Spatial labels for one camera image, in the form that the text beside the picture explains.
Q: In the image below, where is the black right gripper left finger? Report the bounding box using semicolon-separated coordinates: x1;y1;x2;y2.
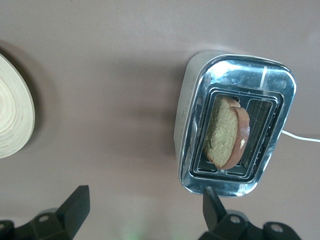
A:
0;184;91;240

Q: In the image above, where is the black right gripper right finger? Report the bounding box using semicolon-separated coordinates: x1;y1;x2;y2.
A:
199;186;302;240

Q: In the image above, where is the brown bread slice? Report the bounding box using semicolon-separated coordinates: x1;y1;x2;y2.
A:
204;95;251;170

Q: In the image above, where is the round wooden plate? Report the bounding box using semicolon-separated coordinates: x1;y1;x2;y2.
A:
0;53;35;159

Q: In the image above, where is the silver two-slot toaster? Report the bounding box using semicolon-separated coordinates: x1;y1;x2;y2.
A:
173;51;298;199

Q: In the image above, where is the white toaster power cable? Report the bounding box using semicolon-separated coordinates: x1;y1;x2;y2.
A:
281;129;320;143

